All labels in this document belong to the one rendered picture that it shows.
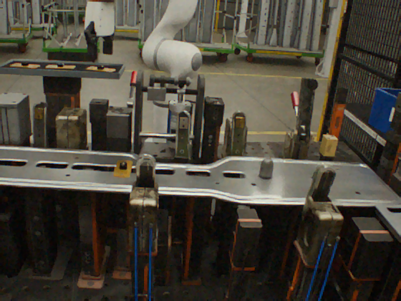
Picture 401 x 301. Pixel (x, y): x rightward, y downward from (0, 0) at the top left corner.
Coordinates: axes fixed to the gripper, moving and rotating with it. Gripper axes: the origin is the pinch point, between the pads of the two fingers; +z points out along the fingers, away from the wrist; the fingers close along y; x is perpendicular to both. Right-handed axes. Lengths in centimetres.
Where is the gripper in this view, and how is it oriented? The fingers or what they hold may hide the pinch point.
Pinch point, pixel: (100, 53)
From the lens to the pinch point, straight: 118.4
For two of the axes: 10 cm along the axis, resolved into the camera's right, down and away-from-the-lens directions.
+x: 9.6, 1.8, -2.0
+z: -0.9, 9.2, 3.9
